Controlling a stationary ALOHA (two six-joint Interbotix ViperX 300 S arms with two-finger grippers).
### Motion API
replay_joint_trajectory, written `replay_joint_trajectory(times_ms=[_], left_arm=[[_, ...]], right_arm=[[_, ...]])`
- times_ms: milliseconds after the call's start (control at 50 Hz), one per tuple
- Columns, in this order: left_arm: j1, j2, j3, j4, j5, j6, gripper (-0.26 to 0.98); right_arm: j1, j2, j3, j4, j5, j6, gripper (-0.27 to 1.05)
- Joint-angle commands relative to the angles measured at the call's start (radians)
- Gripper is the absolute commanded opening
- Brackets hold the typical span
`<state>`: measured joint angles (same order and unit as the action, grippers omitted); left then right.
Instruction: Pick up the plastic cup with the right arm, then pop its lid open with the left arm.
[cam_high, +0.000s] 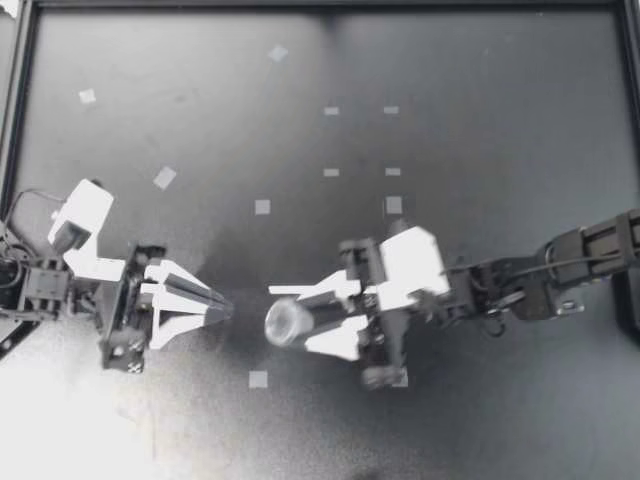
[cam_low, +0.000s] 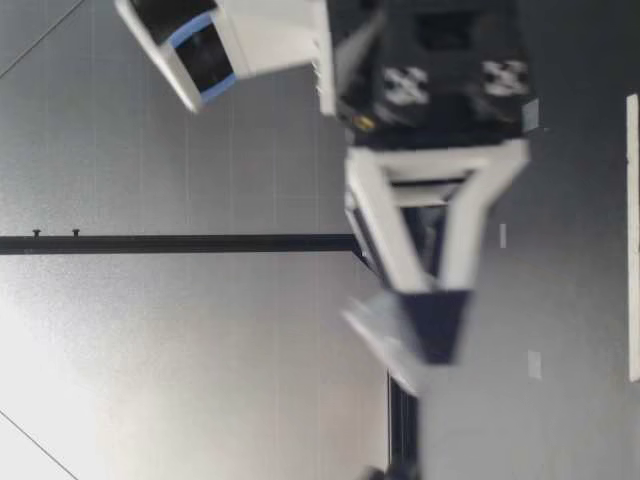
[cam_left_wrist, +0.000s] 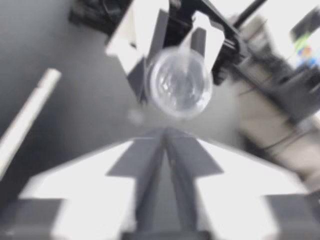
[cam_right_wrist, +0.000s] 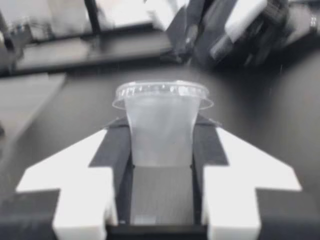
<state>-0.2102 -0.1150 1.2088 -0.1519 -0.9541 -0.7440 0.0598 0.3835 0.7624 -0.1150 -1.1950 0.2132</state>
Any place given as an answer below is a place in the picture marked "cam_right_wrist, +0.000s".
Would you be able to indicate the small clear plastic cup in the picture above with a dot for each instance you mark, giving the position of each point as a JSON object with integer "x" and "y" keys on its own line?
{"x": 160, "y": 135}

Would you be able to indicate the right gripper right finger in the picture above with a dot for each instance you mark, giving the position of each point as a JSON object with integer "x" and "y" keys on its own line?
{"x": 240, "y": 165}

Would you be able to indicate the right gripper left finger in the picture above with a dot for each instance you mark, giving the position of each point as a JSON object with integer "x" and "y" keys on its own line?
{"x": 75, "y": 160}

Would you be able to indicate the black frame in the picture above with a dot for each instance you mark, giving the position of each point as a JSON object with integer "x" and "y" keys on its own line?
{"x": 75, "y": 52}

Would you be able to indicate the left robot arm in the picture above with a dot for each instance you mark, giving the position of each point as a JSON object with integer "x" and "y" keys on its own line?
{"x": 275, "y": 37}

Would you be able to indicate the clear plastic cup lid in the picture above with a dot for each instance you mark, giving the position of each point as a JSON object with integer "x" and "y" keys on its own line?
{"x": 150, "y": 88}

